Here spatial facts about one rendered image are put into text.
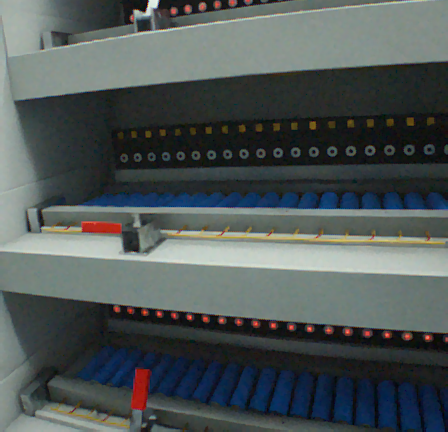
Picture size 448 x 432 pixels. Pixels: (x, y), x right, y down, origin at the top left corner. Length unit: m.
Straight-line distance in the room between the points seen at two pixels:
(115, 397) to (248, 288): 0.21
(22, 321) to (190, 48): 0.33
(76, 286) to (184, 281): 0.11
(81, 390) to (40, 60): 0.34
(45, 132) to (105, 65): 0.14
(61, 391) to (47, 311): 0.09
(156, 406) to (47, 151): 0.30
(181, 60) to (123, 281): 0.20
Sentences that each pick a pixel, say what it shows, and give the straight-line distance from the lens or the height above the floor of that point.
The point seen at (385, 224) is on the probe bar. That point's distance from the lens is 0.35.
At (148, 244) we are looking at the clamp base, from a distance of 0.36.
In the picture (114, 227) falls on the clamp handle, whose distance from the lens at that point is 0.32.
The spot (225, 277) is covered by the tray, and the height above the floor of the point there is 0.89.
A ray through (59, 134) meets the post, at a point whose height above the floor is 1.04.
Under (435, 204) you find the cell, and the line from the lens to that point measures 0.41.
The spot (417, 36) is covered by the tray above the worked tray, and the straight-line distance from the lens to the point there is 0.35.
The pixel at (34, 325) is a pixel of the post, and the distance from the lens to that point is 0.52.
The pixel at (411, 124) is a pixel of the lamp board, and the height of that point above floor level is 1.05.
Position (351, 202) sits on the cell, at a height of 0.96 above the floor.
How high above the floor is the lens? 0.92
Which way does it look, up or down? 4 degrees up
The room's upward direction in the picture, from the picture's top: 2 degrees clockwise
